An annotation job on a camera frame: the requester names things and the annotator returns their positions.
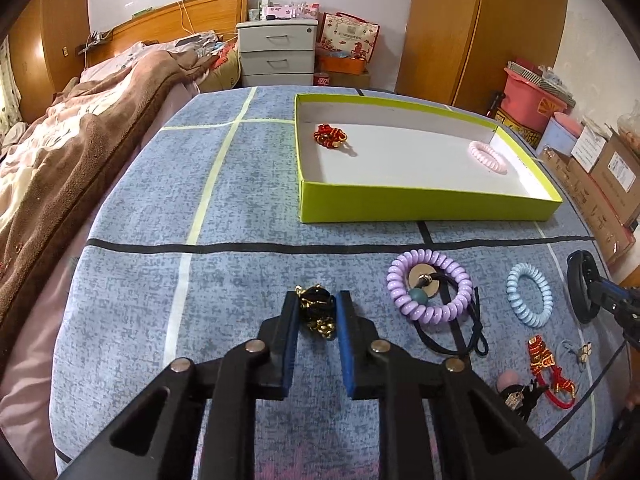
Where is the patterned box lid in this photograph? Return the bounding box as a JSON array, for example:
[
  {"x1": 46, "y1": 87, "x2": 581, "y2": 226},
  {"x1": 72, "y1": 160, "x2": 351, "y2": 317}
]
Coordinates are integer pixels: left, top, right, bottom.
[{"x1": 505, "y1": 61, "x2": 577, "y2": 107}]

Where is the red and gold knotted bracelet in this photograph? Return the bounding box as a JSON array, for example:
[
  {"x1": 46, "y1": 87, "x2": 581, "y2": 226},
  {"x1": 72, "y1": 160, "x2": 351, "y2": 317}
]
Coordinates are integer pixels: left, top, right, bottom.
[{"x1": 313, "y1": 124, "x2": 351, "y2": 151}]

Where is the pink box on nightstand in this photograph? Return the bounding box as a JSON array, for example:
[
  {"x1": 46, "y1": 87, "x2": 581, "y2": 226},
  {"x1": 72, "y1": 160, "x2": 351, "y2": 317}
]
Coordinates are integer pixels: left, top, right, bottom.
[{"x1": 260, "y1": 2, "x2": 321, "y2": 21}]

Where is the pink spiral hair tie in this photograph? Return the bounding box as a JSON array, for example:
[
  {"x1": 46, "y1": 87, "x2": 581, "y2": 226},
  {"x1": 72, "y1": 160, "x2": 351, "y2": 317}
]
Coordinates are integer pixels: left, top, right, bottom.
[{"x1": 468, "y1": 141, "x2": 509, "y2": 175}]

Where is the light blue bin pink lid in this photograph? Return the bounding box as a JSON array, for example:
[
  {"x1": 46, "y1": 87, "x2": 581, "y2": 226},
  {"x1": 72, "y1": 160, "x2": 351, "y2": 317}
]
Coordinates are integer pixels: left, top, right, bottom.
[{"x1": 540, "y1": 112, "x2": 587, "y2": 159}]

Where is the purple spiral hair tie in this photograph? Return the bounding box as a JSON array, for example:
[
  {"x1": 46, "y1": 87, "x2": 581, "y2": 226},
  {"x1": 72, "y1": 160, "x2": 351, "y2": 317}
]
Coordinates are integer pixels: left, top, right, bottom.
[{"x1": 386, "y1": 248, "x2": 474, "y2": 324}]

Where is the pink plastic bin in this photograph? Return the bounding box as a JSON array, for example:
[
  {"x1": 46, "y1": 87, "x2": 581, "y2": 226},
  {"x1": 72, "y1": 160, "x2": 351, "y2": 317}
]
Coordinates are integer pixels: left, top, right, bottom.
[{"x1": 500, "y1": 67, "x2": 572, "y2": 122}]

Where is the wooden headboard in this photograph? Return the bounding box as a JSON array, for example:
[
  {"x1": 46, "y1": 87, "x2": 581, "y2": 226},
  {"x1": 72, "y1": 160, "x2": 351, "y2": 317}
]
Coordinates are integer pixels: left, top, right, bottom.
[{"x1": 75, "y1": 0, "x2": 250, "y2": 69}]

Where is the pink bed sheet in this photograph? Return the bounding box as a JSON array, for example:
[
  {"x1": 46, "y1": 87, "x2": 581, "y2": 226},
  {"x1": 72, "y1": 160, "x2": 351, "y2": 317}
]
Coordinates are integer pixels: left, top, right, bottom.
[{"x1": 0, "y1": 255, "x2": 98, "y2": 468}]

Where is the white power strip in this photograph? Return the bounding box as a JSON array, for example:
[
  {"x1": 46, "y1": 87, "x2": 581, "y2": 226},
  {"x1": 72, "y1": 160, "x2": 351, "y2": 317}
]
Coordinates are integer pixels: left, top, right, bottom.
[{"x1": 75, "y1": 30, "x2": 117, "y2": 54}]

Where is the small cardboard box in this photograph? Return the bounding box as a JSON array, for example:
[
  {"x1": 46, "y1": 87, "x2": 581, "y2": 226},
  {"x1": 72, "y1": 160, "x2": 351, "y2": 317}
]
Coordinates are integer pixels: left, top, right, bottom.
[{"x1": 330, "y1": 71, "x2": 374, "y2": 89}]

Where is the green cardboard box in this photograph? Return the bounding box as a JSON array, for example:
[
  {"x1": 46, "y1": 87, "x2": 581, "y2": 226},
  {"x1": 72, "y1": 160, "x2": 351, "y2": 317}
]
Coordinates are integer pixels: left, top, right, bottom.
[{"x1": 294, "y1": 92, "x2": 564, "y2": 224}]

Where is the black hair tie with disc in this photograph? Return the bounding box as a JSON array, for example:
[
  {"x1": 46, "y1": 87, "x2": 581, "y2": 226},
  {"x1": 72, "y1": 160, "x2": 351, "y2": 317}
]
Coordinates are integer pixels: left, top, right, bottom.
[{"x1": 407, "y1": 261, "x2": 490, "y2": 357}]

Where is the grey drawer nightstand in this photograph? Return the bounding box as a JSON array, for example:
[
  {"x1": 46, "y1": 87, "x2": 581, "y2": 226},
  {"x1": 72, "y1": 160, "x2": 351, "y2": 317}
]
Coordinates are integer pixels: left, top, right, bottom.
[{"x1": 236, "y1": 14, "x2": 319, "y2": 89}]

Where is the red patterned gift bag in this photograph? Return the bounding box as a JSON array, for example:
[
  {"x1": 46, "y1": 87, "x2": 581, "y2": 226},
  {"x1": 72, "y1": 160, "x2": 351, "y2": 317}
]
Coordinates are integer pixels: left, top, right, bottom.
[{"x1": 317, "y1": 12, "x2": 381, "y2": 64}]

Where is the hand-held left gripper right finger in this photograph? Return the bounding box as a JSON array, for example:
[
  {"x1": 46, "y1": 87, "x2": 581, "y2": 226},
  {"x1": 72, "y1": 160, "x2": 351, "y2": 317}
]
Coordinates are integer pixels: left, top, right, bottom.
[{"x1": 335, "y1": 290, "x2": 576, "y2": 480}]

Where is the light blue spiral hair tie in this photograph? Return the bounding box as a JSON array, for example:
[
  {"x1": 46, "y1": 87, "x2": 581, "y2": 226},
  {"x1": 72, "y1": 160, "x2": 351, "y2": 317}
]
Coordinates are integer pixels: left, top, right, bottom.
[{"x1": 506, "y1": 262, "x2": 553, "y2": 329}]

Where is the grey hair tie gold charm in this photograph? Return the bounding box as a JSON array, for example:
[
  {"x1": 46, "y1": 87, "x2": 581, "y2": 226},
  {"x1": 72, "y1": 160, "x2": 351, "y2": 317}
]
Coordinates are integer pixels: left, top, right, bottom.
[{"x1": 559, "y1": 339, "x2": 594, "y2": 372}]

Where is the wooden wardrobe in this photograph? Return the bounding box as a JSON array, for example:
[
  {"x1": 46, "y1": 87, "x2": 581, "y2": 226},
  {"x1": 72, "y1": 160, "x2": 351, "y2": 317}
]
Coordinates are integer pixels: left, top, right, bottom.
[{"x1": 397, "y1": 0, "x2": 571, "y2": 112}]

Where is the red bracelet with gold charms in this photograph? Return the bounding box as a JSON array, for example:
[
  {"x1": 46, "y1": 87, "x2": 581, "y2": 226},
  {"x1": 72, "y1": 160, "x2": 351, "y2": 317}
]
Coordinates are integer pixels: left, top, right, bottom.
[{"x1": 526, "y1": 335, "x2": 579, "y2": 410}]

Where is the colourful quilt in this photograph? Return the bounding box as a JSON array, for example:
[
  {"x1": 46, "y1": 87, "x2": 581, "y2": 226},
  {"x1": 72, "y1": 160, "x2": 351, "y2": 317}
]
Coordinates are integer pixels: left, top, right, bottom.
[{"x1": 200, "y1": 40, "x2": 242, "y2": 92}]

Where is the black smart band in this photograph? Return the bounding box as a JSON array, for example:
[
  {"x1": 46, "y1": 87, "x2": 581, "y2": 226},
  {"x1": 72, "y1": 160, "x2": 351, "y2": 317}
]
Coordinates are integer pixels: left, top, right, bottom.
[{"x1": 566, "y1": 250, "x2": 601, "y2": 325}]

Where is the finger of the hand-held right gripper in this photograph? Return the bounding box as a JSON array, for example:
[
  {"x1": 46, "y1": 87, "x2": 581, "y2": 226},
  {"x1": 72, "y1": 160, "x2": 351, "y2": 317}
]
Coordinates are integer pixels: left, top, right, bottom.
[
  {"x1": 589, "y1": 292, "x2": 640, "y2": 349},
  {"x1": 590, "y1": 279, "x2": 640, "y2": 307}
]

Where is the orange box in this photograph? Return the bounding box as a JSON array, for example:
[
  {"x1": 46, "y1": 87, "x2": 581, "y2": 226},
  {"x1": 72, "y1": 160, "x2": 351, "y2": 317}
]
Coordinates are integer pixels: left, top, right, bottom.
[{"x1": 320, "y1": 55, "x2": 369, "y2": 75}]

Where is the black gold scrunchie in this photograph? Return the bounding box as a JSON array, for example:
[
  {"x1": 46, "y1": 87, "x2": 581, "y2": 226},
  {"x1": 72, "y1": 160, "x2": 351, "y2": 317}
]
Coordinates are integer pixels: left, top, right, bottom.
[{"x1": 295, "y1": 285, "x2": 339, "y2": 342}]

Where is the black cable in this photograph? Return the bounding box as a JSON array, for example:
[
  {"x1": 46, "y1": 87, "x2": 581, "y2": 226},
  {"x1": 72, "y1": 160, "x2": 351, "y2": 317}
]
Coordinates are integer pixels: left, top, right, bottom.
[{"x1": 544, "y1": 339, "x2": 632, "y2": 445}]

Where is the cardboard box with label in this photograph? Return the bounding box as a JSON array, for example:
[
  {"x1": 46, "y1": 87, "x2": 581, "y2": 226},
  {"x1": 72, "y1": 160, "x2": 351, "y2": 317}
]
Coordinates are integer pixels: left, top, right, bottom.
[{"x1": 590, "y1": 127, "x2": 640, "y2": 228}]

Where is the wooden side cabinet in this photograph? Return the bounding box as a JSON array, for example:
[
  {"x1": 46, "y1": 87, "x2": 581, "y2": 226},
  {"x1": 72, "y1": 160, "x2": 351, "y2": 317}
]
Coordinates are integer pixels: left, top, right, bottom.
[{"x1": 7, "y1": 0, "x2": 92, "y2": 126}]

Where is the bed with brown blanket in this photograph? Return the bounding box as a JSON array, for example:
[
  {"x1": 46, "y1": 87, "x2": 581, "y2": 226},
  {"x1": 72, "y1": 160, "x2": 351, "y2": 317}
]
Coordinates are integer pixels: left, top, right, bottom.
[{"x1": 0, "y1": 47, "x2": 217, "y2": 357}]

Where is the long open cardboard box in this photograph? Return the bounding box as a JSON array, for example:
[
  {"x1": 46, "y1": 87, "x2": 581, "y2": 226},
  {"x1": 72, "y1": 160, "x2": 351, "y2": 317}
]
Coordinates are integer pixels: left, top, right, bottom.
[{"x1": 542, "y1": 147, "x2": 638, "y2": 267}]

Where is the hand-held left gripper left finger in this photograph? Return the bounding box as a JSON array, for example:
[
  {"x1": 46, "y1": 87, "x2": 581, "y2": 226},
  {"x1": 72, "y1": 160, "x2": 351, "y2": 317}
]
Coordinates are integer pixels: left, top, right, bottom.
[{"x1": 57, "y1": 290, "x2": 301, "y2": 480}]

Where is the pink ball hair tie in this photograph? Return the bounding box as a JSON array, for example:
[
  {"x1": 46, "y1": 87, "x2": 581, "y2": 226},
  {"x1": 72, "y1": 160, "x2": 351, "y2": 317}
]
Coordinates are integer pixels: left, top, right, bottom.
[{"x1": 495, "y1": 370, "x2": 549, "y2": 421}]

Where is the yellow patterned box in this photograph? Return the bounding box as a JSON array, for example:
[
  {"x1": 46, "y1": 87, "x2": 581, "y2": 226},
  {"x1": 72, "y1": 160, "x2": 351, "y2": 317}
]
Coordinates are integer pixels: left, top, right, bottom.
[{"x1": 492, "y1": 110, "x2": 544, "y2": 149}]

